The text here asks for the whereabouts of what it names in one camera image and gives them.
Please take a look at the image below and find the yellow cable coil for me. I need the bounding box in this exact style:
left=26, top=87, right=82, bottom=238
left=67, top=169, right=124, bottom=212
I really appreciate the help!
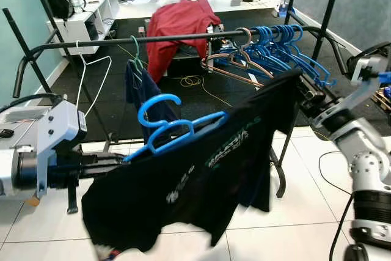
left=179, top=75, right=206, bottom=89

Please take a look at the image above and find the green hanger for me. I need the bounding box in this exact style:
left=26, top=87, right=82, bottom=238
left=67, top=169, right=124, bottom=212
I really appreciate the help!
left=128, top=35, right=146, bottom=73

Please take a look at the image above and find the black printed t-shirt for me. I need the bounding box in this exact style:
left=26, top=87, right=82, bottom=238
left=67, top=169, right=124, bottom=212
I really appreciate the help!
left=81, top=68, right=304, bottom=255

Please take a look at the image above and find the copper metal hanger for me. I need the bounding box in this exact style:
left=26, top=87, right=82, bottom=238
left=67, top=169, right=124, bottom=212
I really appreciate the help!
left=200, top=32, right=266, bottom=89
left=205, top=27, right=269, bottom=81

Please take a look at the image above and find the red cloth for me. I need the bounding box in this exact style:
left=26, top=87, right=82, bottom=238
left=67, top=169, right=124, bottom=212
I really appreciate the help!
left=145, top=0, right=222, bottom=83

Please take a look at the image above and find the white shelf unit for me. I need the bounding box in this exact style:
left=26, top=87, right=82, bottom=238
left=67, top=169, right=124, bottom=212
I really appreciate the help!
left=46, top=0, right=121, bottom=57

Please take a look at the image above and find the white low platform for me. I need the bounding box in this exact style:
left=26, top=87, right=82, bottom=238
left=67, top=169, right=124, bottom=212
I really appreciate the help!
left=116, top=0, right=288, bottom=20

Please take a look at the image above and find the navy t-shirt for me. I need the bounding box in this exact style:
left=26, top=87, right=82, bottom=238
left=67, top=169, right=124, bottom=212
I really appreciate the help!
left=125, top=59, right=181, bottom=128

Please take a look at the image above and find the black metal clothes rack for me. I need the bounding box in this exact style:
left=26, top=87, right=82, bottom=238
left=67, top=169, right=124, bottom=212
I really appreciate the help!
left=0, top=0, right=343, bottom=199

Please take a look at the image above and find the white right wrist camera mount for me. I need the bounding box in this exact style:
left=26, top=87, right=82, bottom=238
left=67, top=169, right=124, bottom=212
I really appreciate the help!
left=346, top=53, right=391, bottom=121

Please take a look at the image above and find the white wire hanger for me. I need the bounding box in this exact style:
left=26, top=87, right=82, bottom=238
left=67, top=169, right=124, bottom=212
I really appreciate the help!
left=75, top=40, right=113, bottom=119

